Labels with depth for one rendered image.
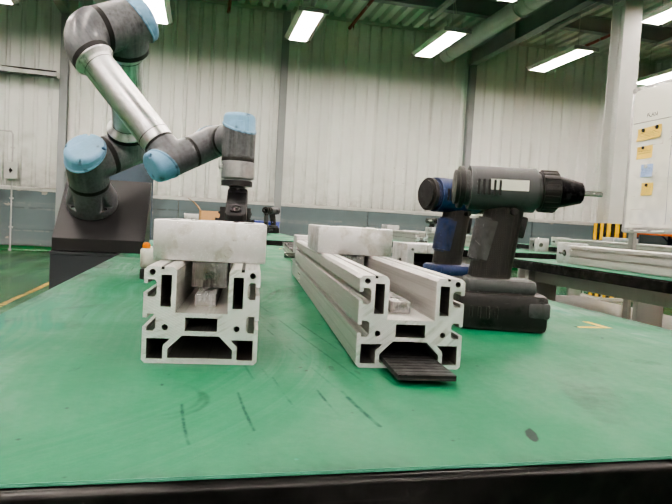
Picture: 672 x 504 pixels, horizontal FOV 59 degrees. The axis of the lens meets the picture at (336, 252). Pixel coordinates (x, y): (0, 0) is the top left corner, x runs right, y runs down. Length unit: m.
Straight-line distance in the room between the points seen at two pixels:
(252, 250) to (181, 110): 11.98
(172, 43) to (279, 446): 12.57
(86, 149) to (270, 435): 1.53
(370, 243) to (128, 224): 1.18
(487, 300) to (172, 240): 0.42
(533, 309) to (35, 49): 12.62
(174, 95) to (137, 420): 12.26
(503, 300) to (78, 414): 0.55
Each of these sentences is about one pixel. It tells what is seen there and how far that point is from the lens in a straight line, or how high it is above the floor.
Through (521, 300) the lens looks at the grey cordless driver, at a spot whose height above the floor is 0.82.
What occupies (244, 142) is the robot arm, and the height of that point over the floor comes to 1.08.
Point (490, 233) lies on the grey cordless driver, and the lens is 0.82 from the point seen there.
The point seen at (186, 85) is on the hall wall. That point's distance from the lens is 12.68.
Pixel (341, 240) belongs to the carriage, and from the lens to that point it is 0.85.
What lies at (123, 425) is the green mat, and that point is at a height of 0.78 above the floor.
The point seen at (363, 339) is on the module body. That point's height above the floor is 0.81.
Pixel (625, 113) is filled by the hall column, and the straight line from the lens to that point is 9.43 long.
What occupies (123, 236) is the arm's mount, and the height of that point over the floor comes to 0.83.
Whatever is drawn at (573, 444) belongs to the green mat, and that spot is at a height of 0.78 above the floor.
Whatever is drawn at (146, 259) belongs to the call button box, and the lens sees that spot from 1.19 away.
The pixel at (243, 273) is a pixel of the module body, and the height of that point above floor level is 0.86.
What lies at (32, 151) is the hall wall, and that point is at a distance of 12.84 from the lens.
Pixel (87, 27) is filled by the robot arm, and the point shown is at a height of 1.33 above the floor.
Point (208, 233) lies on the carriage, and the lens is 0.60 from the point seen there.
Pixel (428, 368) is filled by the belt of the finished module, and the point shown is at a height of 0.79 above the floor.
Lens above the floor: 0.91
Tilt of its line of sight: 3 degrees down
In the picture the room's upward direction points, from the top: 3 degrees clockwise
